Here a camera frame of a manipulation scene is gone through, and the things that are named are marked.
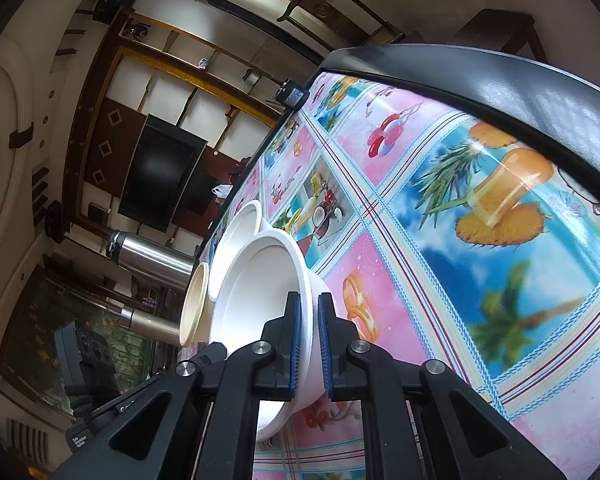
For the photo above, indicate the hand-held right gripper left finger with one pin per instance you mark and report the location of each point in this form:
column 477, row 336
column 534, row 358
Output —
column 293, row 360

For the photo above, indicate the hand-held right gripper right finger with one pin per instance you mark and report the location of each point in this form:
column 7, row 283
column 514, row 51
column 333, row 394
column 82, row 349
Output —
column 328, row 360

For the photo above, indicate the white plastic bowl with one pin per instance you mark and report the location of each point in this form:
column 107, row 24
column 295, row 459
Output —
column 240, row 240
column 260, row 290

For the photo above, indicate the beige ribbed plastic bowl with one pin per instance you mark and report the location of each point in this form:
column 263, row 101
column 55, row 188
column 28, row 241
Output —
column 192, row 305

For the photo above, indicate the large floral painting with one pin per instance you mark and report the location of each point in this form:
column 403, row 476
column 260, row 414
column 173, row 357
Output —
column 35, row 330

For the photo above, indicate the slim steel vacuum flask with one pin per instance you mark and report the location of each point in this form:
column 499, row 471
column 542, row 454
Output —
column 150, row 324

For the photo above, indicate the large steel thermos carafe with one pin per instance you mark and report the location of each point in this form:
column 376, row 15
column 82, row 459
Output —
column 155, row 260

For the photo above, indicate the white plastic bag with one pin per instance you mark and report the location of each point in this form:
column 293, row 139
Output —
column 221, row 191

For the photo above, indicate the black flat television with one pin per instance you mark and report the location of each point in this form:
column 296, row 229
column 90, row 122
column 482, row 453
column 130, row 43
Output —
column 160, row 175

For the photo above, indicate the dark red flowers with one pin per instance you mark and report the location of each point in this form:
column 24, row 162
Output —
column 240, row 167

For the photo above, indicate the small black device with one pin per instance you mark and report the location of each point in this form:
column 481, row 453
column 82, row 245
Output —
column 292, row 94

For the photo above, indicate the small metal pot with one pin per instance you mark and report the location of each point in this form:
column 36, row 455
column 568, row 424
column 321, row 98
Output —
column 252, row 77

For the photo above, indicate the small purple ornament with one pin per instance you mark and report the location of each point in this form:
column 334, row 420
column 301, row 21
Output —
column 202, row 63

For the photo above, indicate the dark wooden chair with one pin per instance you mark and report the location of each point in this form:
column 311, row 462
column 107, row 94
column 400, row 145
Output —
column 330, row 10

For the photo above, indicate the dark wooden side table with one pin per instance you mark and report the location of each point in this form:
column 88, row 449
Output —
column 500, row 30

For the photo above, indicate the slatted wall vent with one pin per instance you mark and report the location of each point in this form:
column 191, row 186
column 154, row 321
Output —
column 27, row 440

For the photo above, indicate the wooden wall shelf unit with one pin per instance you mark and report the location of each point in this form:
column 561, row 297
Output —
column 130, row 90

